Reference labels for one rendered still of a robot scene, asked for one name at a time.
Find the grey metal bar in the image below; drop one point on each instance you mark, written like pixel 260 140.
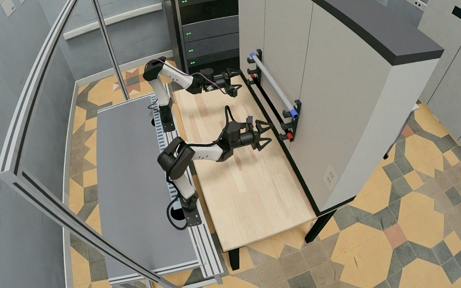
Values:
pixel 275 86

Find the black bar with red end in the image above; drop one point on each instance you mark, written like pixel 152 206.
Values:
pixel 290 137

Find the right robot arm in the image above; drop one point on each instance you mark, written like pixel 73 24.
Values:
pixel 218 152

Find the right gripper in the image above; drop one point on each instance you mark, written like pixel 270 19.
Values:
pixel 251 137

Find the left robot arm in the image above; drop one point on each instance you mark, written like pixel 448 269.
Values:
pixel 192 84

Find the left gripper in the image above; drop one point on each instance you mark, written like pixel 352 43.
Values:
pixel 225 81

